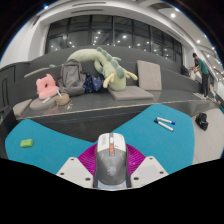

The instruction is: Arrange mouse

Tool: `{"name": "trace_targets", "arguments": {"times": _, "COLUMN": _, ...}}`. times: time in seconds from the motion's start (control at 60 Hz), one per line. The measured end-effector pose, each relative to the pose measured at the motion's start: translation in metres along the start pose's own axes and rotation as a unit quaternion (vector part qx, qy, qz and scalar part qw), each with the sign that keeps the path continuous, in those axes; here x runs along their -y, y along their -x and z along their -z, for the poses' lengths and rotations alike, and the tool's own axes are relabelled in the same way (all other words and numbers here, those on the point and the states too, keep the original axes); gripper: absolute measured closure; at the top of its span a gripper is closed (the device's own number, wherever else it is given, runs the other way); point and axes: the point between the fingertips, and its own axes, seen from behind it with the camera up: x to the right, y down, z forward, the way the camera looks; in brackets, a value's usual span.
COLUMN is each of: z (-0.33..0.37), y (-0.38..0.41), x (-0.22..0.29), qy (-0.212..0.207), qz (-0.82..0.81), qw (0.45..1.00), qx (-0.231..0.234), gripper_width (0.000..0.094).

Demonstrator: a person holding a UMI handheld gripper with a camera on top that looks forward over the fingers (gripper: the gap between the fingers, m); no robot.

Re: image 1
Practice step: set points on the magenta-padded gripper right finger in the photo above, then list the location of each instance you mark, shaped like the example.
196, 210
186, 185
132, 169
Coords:
146, 168

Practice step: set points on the black bag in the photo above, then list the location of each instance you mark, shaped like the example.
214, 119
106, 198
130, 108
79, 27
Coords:
202, 121

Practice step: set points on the grey backpack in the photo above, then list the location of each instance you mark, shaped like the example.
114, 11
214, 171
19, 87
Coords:
71, 78

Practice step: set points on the dark blue patterned bag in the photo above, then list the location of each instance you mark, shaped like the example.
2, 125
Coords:
93, 84

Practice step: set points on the green eraser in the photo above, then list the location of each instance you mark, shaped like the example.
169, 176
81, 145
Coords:
26, 143

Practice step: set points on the flat grey square cushion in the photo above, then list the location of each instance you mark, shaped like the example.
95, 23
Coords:
130, 93

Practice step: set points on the pink plush cushion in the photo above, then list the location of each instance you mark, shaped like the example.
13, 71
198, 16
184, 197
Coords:
46, 87

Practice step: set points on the black-capped white marker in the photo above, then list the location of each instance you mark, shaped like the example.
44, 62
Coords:
164, 125

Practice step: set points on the small grey seat cushion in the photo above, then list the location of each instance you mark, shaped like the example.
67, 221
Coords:
21, 107

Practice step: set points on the person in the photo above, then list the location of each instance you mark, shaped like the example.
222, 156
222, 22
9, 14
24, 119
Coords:
202, 68

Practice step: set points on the grey and white computer mouse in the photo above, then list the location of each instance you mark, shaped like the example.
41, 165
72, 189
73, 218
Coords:
111, 163

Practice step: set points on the green dragon plush toy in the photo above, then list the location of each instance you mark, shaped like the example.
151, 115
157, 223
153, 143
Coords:
113, 70

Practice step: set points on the round grey seat cushion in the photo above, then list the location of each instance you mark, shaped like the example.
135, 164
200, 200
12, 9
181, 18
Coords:
41, 104

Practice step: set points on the upright grey square cushion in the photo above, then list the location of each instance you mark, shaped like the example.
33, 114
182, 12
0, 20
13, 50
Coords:
149, 75

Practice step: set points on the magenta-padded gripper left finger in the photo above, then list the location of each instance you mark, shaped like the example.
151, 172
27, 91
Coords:
78, 170

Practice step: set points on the beige straw hat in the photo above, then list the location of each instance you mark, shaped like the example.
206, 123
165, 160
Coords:
62, 99

